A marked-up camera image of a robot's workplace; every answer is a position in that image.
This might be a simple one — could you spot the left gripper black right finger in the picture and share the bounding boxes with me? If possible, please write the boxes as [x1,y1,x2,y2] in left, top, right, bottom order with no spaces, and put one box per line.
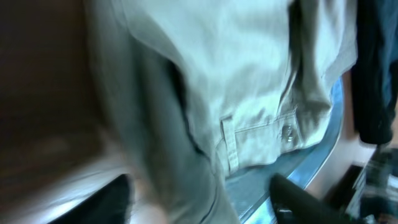
[269,174,358,224]

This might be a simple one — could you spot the dark blue garment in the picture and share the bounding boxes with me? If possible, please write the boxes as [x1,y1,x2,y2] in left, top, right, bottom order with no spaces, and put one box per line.
[351,0,397,145]

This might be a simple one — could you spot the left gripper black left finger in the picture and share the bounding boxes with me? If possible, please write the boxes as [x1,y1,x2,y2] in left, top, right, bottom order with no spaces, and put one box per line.
[49,174,131,224]

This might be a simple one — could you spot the khaki beige trousers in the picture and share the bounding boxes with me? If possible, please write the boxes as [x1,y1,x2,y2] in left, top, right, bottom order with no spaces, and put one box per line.
[85,0,357,223]

